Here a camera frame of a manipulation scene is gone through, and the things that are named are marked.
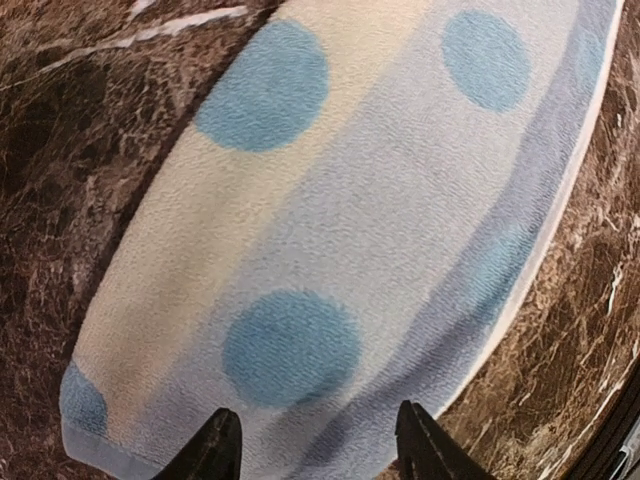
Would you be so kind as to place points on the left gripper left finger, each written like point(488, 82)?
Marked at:
point(213, 453)

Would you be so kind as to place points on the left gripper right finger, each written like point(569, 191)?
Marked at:
point(426, 452)

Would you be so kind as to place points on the blue polka dot towel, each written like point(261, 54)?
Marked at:
point(350, 220)

